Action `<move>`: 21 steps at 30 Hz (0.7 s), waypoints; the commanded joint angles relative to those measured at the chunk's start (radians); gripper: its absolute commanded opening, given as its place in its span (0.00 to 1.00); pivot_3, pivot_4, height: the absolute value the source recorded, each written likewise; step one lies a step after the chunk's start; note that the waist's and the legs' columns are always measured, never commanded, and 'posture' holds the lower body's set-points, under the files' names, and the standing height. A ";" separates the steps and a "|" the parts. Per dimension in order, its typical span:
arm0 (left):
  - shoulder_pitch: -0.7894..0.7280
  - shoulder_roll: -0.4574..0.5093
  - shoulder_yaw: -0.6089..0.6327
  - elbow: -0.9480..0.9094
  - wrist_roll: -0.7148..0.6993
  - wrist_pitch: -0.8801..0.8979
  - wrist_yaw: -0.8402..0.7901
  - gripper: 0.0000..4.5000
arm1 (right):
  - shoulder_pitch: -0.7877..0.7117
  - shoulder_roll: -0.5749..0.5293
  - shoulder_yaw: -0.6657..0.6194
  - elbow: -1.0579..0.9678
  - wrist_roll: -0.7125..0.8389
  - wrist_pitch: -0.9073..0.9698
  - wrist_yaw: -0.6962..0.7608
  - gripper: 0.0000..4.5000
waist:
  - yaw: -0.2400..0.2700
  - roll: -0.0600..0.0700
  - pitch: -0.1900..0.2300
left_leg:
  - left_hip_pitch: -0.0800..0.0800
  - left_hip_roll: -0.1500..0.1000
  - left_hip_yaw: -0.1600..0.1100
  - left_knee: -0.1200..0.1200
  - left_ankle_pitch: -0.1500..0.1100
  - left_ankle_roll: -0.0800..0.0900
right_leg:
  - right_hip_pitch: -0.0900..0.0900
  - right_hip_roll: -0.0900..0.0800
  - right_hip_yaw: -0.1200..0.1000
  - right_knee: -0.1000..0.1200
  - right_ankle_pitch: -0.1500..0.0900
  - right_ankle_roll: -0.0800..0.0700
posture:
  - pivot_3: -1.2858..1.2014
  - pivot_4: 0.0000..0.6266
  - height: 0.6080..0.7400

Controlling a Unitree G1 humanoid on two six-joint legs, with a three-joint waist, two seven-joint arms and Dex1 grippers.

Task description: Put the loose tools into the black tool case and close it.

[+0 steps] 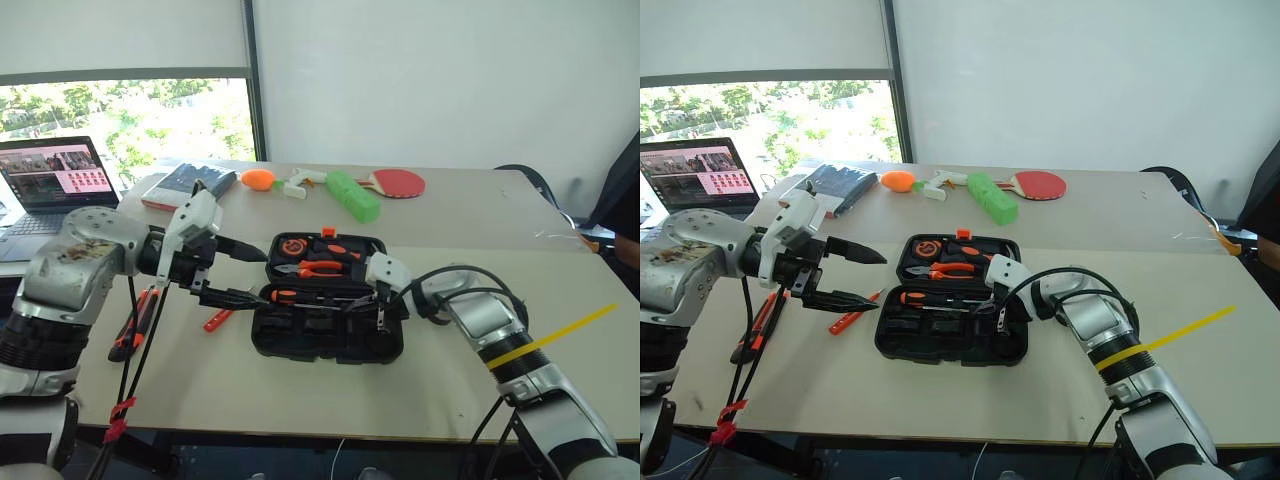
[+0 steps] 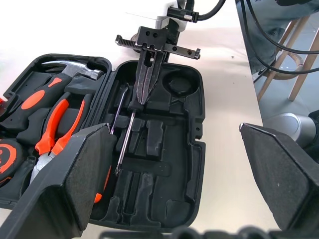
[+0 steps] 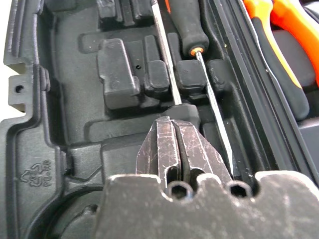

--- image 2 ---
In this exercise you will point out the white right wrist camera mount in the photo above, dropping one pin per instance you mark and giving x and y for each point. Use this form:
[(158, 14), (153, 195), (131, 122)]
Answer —
[(162, 21)]

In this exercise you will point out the black plastic tool case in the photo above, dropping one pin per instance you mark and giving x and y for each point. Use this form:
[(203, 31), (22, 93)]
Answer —
[(172, 139)]

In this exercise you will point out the black orange tape measure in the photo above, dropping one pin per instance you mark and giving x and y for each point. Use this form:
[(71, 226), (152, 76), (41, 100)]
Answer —
[(10, 159)]

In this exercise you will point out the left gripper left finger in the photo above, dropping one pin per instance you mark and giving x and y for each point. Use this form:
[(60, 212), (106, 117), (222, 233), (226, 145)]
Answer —
[(62, 184)]

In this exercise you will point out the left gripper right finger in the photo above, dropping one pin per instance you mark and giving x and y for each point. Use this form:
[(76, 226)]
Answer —
[(281, 174)]

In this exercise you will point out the person in blue jeans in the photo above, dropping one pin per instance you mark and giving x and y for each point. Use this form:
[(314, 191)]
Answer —
[(271, 22)]

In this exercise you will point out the wooden stool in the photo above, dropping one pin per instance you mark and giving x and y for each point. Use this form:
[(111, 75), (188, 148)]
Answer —
[(302, 62)]

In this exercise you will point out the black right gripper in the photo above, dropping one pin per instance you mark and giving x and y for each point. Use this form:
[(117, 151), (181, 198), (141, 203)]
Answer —
[(152, 37)]

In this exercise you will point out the silver robot body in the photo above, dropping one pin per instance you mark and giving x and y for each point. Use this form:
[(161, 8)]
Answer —
[(286, 129)]

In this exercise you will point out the orange voltage tester pen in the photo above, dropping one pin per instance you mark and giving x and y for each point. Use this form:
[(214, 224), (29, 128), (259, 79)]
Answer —
[(99, 197)]

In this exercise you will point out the slim metal screwdriver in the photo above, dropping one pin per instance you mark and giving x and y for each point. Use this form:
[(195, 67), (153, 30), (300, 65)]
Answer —
[(119, 107)]

